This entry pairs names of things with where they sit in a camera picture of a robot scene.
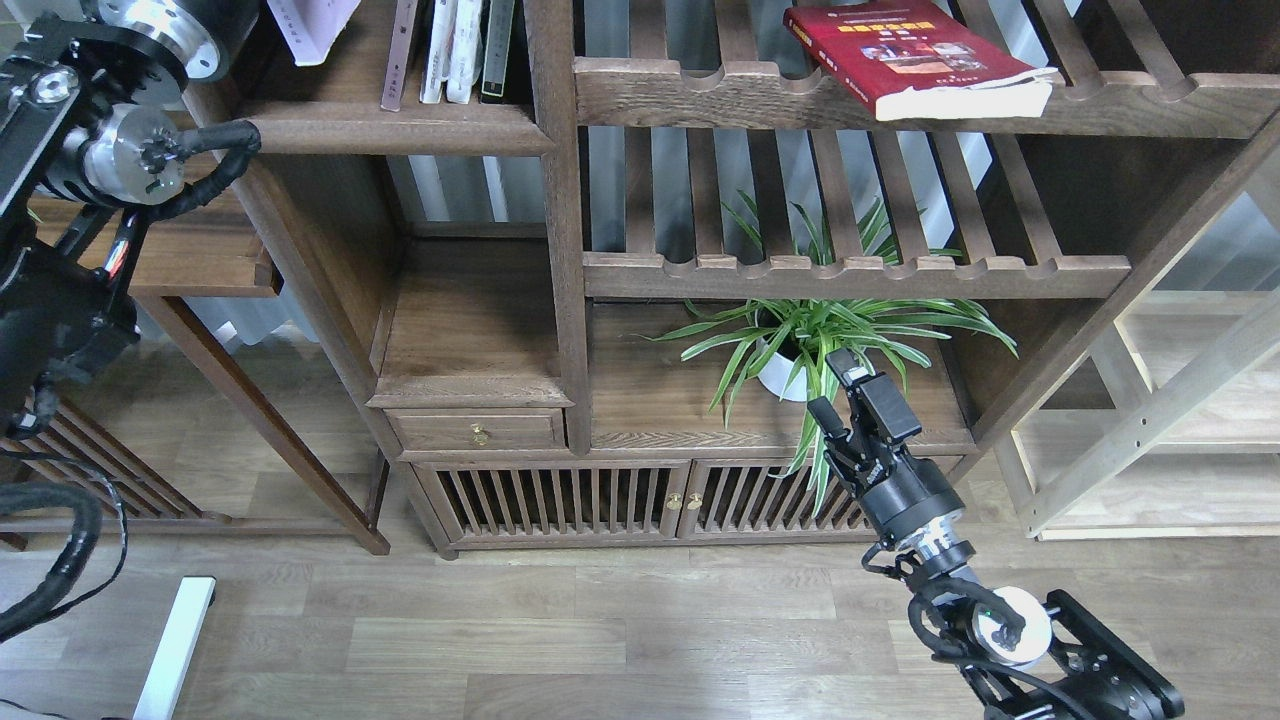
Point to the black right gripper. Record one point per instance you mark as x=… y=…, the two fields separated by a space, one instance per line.
x=907 y=500

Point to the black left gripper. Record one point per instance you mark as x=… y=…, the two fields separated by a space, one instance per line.
x=206 y=36

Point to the pale lavender white book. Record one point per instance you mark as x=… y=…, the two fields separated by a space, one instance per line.
x=310 y=28

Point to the dark maroon Chinese book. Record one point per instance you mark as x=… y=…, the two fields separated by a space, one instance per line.
x=402 y=35

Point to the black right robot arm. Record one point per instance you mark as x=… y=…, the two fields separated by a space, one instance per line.
x=1023 y=658

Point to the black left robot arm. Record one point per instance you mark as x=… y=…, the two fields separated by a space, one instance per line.
x=91 y=160

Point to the white plant pot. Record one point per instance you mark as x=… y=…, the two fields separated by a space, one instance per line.
x=785 y=373

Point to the green spider plant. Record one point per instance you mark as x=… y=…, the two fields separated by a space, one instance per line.
x=805 y=330

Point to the dark wooden side table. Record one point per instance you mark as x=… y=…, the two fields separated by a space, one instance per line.
x=215 y=253

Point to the white standing book left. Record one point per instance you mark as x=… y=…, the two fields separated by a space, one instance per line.
x=440 y=25

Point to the white standing book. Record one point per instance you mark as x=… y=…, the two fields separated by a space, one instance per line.
x=466 y=50
x=440 y=25

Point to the white standing book middle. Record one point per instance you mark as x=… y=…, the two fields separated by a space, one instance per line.
x=466 y=50

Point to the dark wooden bookshelf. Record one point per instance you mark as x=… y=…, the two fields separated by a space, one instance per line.
x=498 y=264

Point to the dark green standing book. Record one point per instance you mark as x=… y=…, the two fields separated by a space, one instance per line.
x=498 y=37

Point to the red paperback book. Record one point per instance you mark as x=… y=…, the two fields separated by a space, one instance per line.
x=912 y=60

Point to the dark slatted wooden rack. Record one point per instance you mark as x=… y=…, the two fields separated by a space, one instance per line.
x=78 y=452

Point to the white metal stand leg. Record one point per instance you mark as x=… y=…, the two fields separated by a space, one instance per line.
x=169 y=668

